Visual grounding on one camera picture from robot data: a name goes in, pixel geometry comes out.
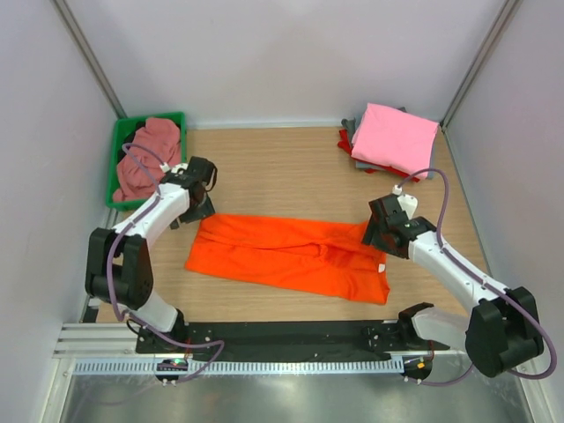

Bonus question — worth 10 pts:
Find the orange t shirt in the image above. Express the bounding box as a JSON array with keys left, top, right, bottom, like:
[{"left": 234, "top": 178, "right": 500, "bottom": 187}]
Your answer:
[{"left": 184, "top": 214, "right": 390, "bottom": 305}]

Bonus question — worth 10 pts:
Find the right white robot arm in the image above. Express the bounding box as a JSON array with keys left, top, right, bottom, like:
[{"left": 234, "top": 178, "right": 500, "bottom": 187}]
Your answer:
[{"left": 362, "top": 194, "right": 545, "bottom": 377}]

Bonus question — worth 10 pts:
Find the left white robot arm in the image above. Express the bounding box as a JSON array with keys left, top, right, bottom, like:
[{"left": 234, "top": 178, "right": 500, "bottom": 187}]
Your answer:
[{"left": 85, "top": 156, "right": 217, "bottom": 353}]

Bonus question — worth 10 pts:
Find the crumpled dusty pink shirt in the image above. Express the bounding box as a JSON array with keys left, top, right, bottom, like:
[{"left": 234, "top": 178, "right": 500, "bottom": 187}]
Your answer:
[{"left": 110, "top": 116, "right": 182, "bottom": 203}]

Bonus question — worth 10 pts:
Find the green plastic bin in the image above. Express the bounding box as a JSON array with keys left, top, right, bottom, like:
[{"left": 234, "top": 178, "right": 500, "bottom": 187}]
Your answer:
[{"left": 106, "top": 112, "right": 188, "bottom": 212}]

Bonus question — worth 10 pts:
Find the folded pink t shirt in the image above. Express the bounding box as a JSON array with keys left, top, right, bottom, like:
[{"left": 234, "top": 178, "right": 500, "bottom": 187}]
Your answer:
[{"left": 351, "top": 102, "right": 441, "bottom": 182}]

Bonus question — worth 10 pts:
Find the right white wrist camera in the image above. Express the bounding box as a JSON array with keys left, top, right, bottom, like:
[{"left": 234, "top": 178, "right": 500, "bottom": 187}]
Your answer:
[{"left": 391, "top": 185, "right": 419, "bottom": 219}]

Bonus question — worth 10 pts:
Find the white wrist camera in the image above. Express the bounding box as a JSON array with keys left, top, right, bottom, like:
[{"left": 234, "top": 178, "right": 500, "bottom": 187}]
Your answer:
[
  {"left": 160, "top": 163, "right": 189, "bottom": 174},
  {"left": 391, "top": 185, "right": 419, "bottom": 219}
]

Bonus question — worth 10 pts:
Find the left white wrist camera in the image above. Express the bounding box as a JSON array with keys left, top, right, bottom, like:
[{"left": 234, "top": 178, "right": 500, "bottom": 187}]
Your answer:
[{"left": 160, "top": 163, "right": 189, "bottom": 174}]

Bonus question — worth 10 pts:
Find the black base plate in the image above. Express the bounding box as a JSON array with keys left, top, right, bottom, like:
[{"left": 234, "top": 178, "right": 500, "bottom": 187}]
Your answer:
[{"left": 134, "top": 319, "right": 451, "bottom": 356}]

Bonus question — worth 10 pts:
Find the white slotted cable duct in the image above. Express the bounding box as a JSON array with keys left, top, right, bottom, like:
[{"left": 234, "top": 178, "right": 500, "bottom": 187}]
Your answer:
[{"left": 73, "top": 357, "right": 404, "bottom": 376}]

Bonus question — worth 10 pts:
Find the aluminium frame rail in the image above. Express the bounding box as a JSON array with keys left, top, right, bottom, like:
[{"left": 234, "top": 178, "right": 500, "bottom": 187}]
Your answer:
[{"left": 53, "top": 323, "right": 137, "bottom": 358}]

